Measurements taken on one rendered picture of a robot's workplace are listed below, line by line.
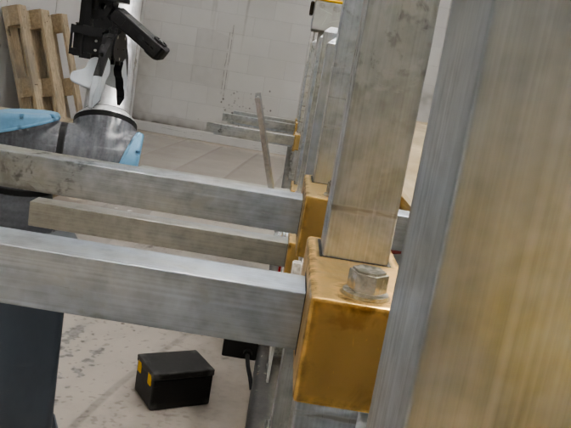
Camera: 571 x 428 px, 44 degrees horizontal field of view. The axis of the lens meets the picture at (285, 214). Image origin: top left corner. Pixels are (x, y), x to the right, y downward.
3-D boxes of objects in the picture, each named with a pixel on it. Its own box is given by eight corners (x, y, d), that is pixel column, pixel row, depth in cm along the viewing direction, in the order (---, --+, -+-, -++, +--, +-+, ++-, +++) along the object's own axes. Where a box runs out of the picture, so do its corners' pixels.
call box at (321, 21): (309, 32, 156) (316, -4, 154) (309, 34, 163) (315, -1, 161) (342, 37, 156) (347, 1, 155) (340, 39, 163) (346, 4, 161)
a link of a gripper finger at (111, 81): (100, 91, 139) (94, 52, 133) (130, 96, 139) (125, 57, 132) (94, 101, 137) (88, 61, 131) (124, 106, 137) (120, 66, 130)
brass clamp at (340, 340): (279, 401, 32) (297, 293, 31) (285, 303, 45) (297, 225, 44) (415, 423, 32) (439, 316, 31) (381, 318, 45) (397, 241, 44)
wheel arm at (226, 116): (221, 122, 282) (223, 111, 281) (222, 121, 285) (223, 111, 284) (330, 140, 282) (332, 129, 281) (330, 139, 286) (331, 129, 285)
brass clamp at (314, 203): (287, 256, 56) (298, 194, 55) (290, 220, 69) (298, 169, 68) (364, 268, 56) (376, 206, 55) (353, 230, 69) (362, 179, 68)
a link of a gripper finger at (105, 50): (95, 86, 125) (110, 46, 128) (105, 87, 125) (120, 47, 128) (89, 70, 121) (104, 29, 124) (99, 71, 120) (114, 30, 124)
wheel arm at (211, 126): (205, 133, 233) (206, 121, 232) (206, 132, 236) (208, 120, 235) (336, 155, 233) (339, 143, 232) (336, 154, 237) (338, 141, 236)
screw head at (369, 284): (343, 298, 31) (347, 272, 31) (340, 284, 33) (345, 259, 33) (391, 306, 31) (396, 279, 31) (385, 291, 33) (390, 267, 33)
